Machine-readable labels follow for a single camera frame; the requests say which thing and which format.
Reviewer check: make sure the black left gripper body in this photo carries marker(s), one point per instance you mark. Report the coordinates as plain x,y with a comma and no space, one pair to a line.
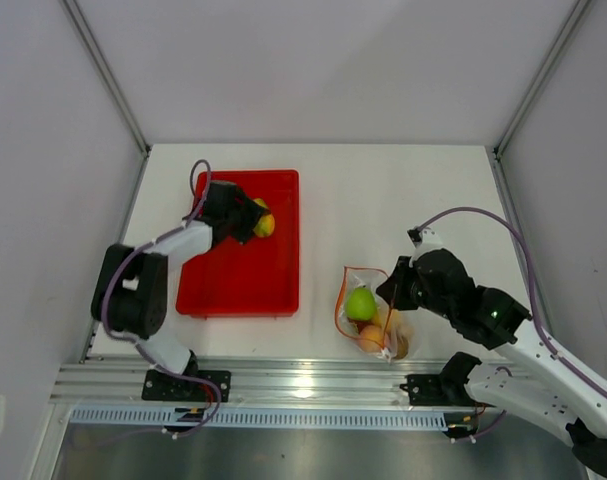
243,219

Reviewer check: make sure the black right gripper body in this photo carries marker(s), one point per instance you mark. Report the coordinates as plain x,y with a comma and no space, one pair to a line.
408,292

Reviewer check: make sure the yellow green mango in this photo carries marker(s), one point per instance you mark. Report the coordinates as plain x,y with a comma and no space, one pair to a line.
266,224

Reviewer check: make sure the brown kiwi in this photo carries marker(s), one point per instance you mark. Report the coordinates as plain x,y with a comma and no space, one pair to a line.
403,341

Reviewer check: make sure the orange yellow fruit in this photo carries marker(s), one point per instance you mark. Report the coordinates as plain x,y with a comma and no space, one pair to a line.
388,319

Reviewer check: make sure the red plastic tray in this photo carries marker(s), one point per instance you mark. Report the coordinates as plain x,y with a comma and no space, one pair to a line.
260,278

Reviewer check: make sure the clear zip top bag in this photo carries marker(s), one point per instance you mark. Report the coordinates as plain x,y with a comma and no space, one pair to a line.
371,278

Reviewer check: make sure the green apple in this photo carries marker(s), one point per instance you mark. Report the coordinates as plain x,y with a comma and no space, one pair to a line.
360,305

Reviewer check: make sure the pink peach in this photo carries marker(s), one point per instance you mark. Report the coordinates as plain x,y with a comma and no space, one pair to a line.
372,339

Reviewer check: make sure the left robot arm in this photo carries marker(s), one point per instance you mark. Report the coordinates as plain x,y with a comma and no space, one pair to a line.
131,294

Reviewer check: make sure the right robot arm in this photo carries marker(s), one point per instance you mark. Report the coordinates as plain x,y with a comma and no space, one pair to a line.
568,400

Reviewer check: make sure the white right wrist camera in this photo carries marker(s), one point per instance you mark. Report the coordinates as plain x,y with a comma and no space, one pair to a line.
424,240

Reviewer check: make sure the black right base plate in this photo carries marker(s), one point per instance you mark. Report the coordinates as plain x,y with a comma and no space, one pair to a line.
433,390

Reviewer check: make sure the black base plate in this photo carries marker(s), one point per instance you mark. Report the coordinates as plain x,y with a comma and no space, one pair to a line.
433,390
158,386

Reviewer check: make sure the aluminium front rail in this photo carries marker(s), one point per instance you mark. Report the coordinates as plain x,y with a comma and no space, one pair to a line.
260,383

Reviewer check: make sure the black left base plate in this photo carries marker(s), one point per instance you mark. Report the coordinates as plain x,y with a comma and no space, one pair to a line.
158,386

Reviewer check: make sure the white slotted cable duct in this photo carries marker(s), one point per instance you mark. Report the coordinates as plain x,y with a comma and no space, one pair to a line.
183,417

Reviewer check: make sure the left aluminium frame post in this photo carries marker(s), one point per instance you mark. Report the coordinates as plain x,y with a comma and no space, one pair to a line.
84,31

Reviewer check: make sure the aluminium frame post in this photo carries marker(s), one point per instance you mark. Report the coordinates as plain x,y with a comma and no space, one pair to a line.
551,59
84,31

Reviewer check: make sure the right aluminium frame post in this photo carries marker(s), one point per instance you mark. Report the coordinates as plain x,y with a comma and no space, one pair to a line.
551,59

